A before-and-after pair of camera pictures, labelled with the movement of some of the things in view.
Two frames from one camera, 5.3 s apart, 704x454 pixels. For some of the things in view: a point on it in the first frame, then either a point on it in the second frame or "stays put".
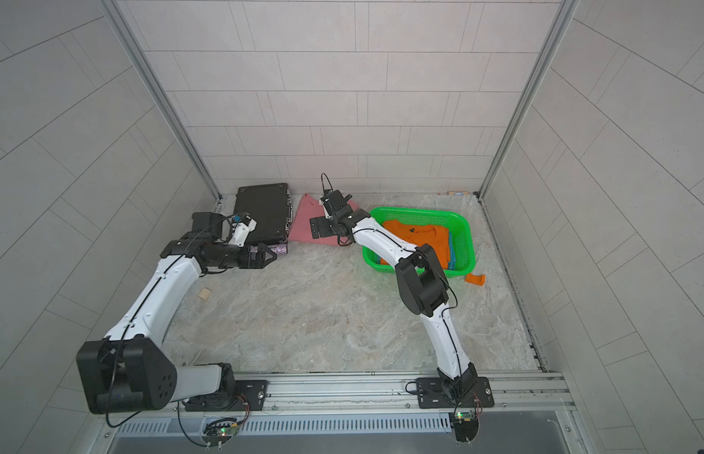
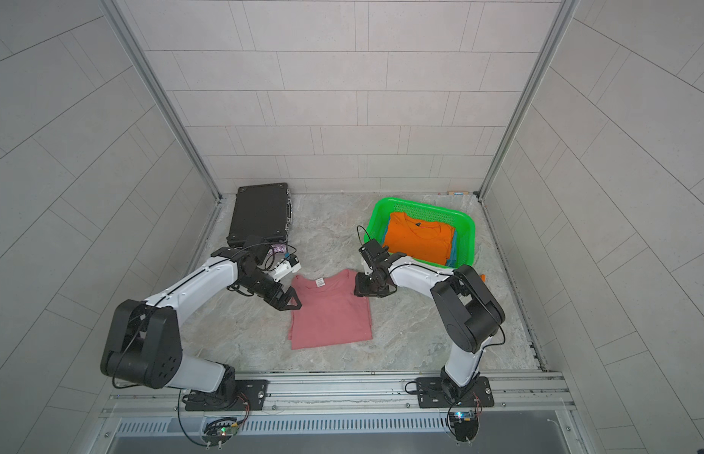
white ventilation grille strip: (296, 425) stays put
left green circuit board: (218, 432) stays put
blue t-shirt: (452, 261) stays put
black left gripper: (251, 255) -> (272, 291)
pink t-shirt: (301, 228) -> (330, 313)
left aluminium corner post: (163, 96) stays put
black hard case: (270, 205) stays put
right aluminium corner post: (566, 12) stays put
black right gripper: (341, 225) -> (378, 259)
